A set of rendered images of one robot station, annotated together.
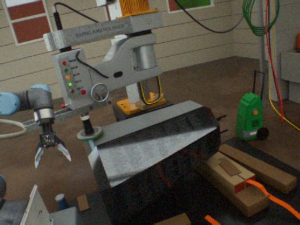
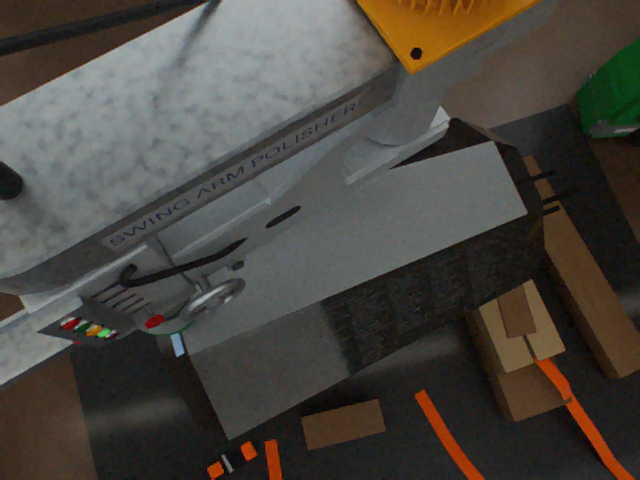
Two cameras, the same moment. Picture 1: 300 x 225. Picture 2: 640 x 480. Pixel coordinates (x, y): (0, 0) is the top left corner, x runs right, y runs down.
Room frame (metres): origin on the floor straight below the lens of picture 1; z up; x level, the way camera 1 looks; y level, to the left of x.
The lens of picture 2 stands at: (1.51, 0.13, 2.42)
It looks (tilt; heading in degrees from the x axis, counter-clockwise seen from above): 75 degrees down; 354
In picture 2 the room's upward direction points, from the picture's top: 5 degrees clockwise
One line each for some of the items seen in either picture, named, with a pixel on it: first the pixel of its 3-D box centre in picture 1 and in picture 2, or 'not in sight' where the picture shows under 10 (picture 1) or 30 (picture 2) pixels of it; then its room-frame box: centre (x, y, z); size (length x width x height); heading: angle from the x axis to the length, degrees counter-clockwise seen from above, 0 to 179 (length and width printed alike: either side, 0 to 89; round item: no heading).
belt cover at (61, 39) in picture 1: (106, 31); (254, 87); (1.95, 0.20, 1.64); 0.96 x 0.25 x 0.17; 121
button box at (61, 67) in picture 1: (67, 77); (89, 322); (1.64, 0.51, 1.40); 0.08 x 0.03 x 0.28; 121
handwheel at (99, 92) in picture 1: (98, 92); (205, 285); (1.73, 0.34, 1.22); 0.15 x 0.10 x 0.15; 121
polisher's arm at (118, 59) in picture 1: (119, 68); (289, 161); (1.96, 0.16, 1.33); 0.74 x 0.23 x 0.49; 121
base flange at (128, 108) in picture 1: (140, 102); not in sight; (2.75, 0.07, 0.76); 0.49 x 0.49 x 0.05; 17
